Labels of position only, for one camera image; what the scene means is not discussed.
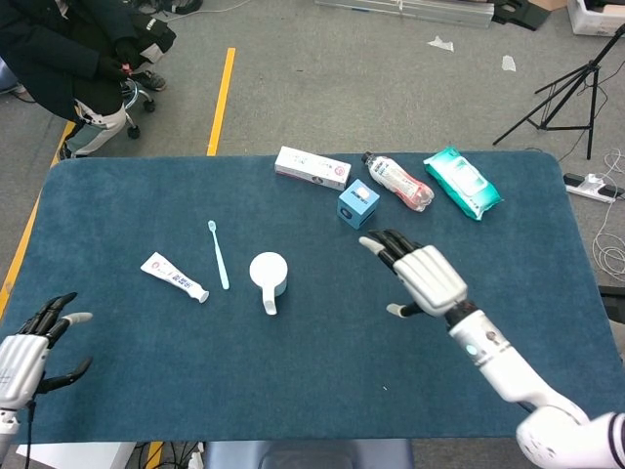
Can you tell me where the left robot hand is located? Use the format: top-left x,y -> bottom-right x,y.
0,291 -> 94,411

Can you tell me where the black tripod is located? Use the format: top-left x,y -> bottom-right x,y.
492,21 -> 625,161

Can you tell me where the white cable coil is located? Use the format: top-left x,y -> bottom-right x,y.
593,149 -> 625,282

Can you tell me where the aluminium rail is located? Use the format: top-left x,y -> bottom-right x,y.
314,0 -> 494,29

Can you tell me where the yellow floor tape strip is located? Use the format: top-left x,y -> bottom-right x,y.
0,121 -> 75,319
206,47 -> 237,157

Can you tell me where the blue table cloth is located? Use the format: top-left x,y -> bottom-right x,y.
0,149 -> 625,445

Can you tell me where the blue cube speaker box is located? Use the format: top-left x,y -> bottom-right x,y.
337,178 -> 381,230

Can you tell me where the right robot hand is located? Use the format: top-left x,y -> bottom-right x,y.
358,229 -> 469,319

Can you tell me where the person in black coat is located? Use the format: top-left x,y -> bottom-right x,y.
0,0 -> 178,160

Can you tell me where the light blue toothbrush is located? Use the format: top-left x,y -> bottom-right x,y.
207,220 -> 230,291

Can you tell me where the green wet wipes pack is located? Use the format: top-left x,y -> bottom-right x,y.
422,147 -> 504,223

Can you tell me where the chrome stool with casters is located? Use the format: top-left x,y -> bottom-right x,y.
119,77 -> 157,141

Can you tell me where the white power strip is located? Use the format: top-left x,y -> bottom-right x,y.
563,172 -> 625,204

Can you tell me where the black metal bracket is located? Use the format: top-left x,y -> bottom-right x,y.
491,0 -> 551,32

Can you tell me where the pink white plastic package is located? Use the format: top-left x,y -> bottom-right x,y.
360,151 -> 436,213

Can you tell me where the white toothpaste tube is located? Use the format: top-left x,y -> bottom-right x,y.
140,251 -> 210,304

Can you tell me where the light blue plastic mug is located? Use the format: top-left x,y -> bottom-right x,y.
248,251 -> 289,317

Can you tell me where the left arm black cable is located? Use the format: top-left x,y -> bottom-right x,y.
23,400 -> 38,469

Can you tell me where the white plastic bin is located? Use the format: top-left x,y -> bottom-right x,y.
565,0 -> 625,37

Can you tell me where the long white pink box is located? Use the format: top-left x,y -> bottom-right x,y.
273,145 -> 353,192

